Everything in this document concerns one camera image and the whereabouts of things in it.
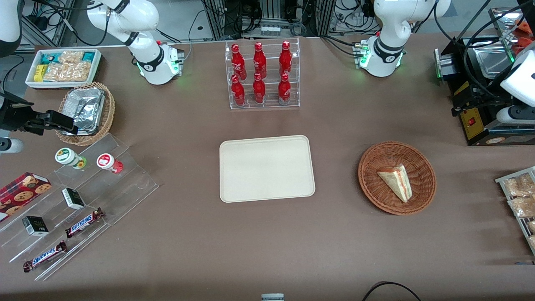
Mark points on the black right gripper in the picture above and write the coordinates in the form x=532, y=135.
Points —
x=13, y=118

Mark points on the triangle sandwich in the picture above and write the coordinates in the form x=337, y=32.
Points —
x=397, y=182

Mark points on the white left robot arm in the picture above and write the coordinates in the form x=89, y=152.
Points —
x=386, y=29

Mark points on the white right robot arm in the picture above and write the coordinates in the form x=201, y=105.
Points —
x=148, y=62

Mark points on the tan wicker basket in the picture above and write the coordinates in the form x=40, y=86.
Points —
x=109, y=113

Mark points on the beige rectangular tray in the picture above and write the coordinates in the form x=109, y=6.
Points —
x=267, y=169

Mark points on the round brown wicker basket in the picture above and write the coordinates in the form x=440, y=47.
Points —
x=376, y=184

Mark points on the stainless steel tray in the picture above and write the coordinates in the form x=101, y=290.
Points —
x=503, y=19

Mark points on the tray of cracker packs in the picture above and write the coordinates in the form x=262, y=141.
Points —
x=522, y=221

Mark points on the aluminium foil container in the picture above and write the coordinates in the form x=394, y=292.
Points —
x=85, y=108

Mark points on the green lid cup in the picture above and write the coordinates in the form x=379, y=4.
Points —
x=67, y=156

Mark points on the large clear bag of crackers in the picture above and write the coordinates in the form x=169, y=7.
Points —
x=69, y=72

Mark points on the red lid cup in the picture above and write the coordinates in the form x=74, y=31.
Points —
x=106, y=161

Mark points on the white snack bin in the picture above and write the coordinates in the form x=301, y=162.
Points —
x=31, y=83

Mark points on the yellow snack pack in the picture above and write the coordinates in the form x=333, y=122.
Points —
x=39, y=73

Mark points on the teal snack package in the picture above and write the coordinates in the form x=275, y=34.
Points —
x=50, y=58

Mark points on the small black carton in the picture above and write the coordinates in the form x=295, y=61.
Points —
x=35, y=226
x=73, y=199

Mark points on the red cookie box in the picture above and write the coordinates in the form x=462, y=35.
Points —
x=21, y=194

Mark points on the clear acrylic stepped shelf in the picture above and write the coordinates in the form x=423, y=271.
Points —
x=125, y=184

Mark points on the snickers chocolate bar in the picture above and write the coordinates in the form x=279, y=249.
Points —
x=83, y=223
x=45, y=256

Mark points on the red cola bottle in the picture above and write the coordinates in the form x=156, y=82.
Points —
x=258, y=90
x=238, y=62
x=259, y=62
x=285, y=59
x=284, y=90
x=238, y=92

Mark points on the clear acrylic bottle rack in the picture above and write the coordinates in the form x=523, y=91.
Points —
x=269, y=102

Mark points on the white power strip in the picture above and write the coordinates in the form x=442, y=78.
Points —
x=270, y=30

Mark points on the grey white object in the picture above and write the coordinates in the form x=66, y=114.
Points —
x=272, y=297

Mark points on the black sealing machine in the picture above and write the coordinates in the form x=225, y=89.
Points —
x=480, y=121

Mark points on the clear bag of snacks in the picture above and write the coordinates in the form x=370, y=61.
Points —
x=522, y=207
x=520, y=186

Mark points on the aluminium frame rack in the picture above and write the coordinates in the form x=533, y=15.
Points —
x=271, y=12

